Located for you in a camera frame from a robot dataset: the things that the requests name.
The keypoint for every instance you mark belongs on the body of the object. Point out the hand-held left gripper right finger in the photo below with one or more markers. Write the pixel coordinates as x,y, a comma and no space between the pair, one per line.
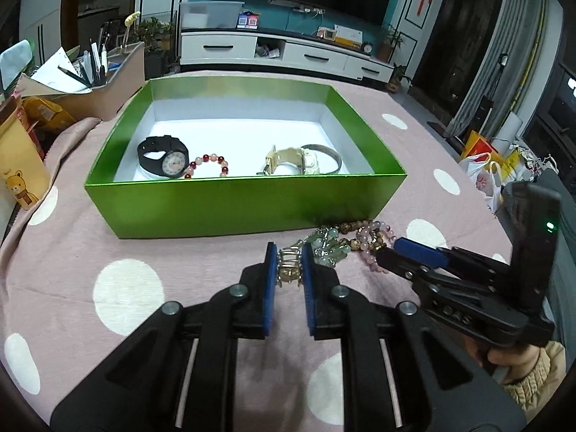
308,288

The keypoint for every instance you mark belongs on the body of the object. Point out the green cardboard box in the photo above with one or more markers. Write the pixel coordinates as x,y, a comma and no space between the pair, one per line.
234,207

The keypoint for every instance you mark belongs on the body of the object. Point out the white paper sheets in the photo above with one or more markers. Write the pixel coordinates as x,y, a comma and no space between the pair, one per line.
51,72

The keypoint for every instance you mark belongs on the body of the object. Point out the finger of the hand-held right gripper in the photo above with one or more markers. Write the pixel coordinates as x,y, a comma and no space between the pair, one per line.
405,265
420,252

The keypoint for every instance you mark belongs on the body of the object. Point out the person's right forearm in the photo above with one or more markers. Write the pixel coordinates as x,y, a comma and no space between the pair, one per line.
537,382

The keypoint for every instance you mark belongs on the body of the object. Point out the pink polka dot tablecloth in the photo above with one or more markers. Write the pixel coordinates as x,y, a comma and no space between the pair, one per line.
67,270

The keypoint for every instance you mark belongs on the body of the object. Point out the potted plant in brown pot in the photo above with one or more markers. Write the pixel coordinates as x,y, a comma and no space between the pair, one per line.
389,42

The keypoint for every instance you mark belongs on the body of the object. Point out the beige desk organizer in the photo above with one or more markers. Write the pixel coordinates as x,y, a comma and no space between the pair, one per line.
117,85

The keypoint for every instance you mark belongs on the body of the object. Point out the small pink device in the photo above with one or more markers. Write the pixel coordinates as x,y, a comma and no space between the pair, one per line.
326,33

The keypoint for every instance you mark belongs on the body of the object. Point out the large potted plant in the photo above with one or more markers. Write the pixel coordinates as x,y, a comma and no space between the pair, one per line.
153,38

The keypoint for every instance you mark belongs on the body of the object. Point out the white and yellow box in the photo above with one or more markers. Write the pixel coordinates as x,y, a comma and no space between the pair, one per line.
348,33

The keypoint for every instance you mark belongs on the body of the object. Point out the small potted floor plant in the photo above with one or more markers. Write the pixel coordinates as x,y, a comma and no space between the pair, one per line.
398,78

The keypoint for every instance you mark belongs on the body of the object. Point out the white wrist watch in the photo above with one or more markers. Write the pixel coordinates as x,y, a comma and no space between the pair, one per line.
281,157

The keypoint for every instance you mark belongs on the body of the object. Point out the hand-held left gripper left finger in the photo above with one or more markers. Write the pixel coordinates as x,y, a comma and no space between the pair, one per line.
270,288

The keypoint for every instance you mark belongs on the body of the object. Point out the black wrist watch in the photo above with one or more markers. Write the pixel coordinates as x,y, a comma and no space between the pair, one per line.
157,150

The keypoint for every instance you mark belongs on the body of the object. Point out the yellow snack packet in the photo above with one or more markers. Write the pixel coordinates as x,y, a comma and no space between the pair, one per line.
47,112

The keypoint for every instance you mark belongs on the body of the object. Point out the small desk clock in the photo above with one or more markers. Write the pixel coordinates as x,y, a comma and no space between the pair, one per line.
367,47

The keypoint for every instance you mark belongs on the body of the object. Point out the white television cabinet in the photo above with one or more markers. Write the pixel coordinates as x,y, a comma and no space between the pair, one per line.
216,49

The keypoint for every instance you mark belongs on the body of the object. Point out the white plastic shopping bag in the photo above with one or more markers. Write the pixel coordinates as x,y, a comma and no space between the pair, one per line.
483,182

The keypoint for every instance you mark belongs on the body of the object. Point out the silver bangle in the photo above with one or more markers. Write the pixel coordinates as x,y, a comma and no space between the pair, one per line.
335,157

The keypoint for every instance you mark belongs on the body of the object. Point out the grey curtain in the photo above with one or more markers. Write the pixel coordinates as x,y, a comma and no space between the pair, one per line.
517,54

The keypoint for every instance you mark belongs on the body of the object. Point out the yellow bear paper bag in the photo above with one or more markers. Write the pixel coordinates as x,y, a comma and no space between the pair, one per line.
20,171

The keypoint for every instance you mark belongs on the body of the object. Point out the person's right hand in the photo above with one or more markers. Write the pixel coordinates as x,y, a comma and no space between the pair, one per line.
506,360

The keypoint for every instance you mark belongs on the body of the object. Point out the clear plastic storage bin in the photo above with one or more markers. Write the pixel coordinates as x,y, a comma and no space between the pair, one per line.
209,15

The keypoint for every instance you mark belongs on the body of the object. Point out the yellow and red paper bag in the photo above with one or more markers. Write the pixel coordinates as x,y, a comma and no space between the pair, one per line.
479,146

